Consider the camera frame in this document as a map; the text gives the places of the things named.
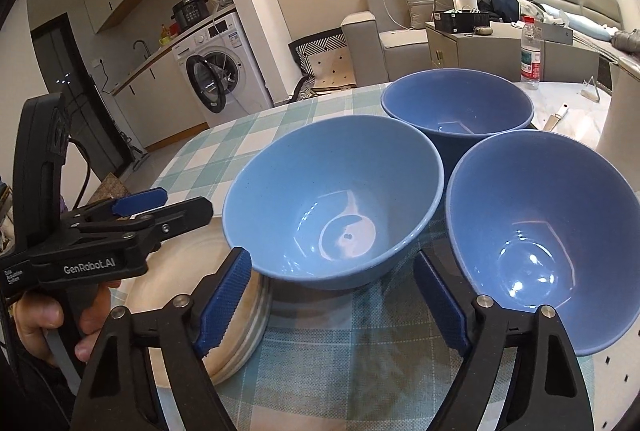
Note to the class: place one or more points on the light grey pillow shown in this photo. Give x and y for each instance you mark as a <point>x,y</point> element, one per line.
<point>415,1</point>

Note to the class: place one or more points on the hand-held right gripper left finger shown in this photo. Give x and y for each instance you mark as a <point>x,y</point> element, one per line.
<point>225,301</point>

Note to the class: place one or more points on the blue bowl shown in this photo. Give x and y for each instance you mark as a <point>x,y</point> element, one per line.
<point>545,236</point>
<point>455,101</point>
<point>330,191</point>

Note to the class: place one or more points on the white kitchen counter cabinet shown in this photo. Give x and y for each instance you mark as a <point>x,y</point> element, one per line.
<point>155,101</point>

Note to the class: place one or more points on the yellow oil bottle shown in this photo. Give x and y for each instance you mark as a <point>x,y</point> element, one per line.
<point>165,37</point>

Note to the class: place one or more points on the black box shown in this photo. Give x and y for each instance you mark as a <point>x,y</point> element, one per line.
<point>460,23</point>

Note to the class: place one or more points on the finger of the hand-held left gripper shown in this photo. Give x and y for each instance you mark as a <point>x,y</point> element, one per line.
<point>190,210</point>
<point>140,202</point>

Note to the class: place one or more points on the checked tablecloth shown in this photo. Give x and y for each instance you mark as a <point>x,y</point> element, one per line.
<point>320,351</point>

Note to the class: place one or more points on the white washing machine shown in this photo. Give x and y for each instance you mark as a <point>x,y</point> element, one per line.
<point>235,71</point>

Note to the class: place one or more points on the dark glass door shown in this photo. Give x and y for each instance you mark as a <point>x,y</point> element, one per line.
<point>75,76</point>

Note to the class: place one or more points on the plastic water bottle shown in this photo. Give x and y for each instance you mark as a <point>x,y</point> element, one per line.
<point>531,56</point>

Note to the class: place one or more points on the cream plate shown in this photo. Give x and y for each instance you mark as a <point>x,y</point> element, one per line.
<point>180,261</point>
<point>255,316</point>
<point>266,311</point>

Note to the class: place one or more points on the beige bedside cabinet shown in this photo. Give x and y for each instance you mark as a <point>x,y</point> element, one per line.
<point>475,53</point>

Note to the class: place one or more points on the beige sofa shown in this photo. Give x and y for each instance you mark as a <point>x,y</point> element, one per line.
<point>365,46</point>

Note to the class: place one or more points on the black white patterned mat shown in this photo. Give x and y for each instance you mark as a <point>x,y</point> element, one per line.
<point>325,61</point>

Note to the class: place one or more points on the small white box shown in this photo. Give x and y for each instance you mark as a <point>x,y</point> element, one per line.
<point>465,4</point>

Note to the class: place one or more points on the person's left hand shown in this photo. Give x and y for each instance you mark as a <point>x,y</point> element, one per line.
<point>35,326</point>

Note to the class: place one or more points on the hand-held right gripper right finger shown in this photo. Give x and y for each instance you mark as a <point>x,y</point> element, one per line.
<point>442,306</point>

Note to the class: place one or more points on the grey jacket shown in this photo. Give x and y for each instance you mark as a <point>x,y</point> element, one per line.
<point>627,41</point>

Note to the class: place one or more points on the kitchen faucet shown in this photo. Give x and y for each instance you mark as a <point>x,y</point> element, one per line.
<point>142,48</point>

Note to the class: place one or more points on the black pressure cooker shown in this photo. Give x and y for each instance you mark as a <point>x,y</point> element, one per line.
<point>190,13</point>

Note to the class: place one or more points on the stick mop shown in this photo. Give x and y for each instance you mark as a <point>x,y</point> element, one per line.
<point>135,156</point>

